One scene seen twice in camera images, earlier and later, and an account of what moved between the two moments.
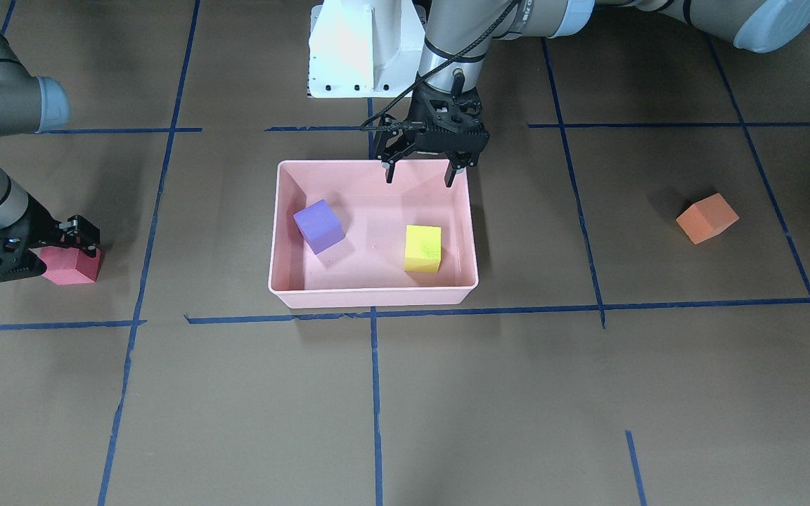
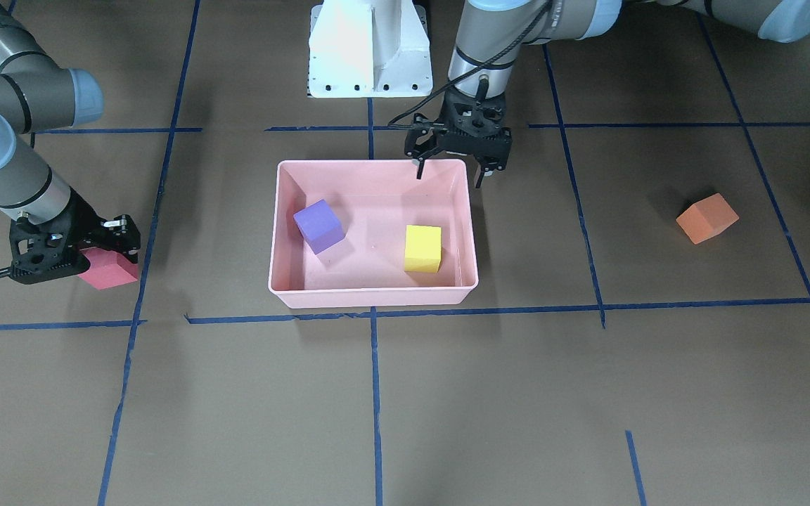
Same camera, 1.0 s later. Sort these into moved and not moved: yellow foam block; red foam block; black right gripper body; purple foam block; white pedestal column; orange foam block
Moved: black right gripper body; red foam block
Not moved: orange foam block; white pedestal column; yellow foam block; purple foam block
